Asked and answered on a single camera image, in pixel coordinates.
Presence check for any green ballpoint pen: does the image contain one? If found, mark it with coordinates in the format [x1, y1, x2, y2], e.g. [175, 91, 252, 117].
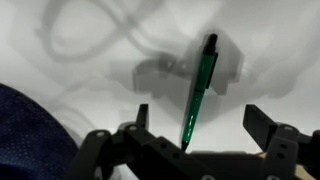
[181, 34, 218, 151]

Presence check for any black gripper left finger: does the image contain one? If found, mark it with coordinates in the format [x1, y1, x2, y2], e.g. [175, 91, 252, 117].
[136, 104, 149, 129]

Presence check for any dark blue cloth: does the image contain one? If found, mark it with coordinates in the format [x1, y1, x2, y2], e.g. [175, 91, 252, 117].
[0, 84, 78, 180]

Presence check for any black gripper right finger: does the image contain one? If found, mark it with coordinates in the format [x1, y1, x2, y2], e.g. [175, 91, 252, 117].
[243, 104, 286, 152]

